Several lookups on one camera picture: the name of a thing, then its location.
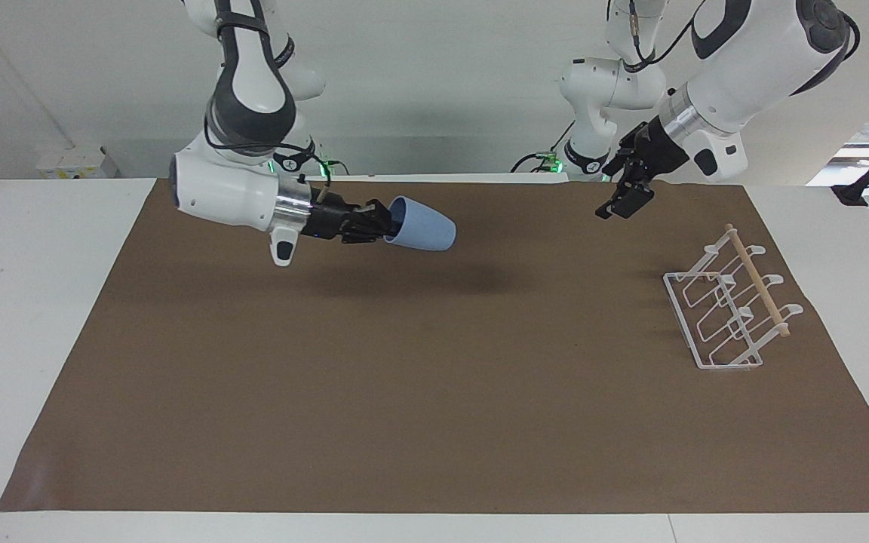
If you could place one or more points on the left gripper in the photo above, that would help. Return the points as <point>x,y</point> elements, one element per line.
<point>657,147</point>

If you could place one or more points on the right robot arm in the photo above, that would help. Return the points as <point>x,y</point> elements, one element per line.
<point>246,90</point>

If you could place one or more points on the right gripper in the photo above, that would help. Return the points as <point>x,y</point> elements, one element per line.
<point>325,217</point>

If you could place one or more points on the white wall socket box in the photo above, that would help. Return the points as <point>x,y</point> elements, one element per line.
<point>76,162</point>

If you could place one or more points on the light blue cup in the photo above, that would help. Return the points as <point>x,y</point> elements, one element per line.
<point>423,226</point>

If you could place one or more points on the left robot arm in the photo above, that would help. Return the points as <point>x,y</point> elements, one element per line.
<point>744,68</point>

